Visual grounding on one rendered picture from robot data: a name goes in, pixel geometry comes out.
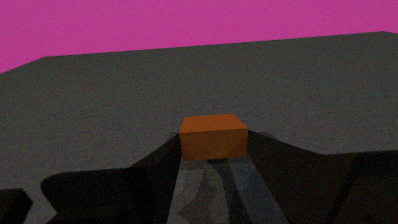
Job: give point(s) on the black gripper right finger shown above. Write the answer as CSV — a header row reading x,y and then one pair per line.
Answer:
x,y
310,187

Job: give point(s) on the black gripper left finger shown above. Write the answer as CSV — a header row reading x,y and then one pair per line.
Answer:
x,y
145,188

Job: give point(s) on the orange block with dark square face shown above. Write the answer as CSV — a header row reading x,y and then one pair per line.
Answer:
x,y
213,137

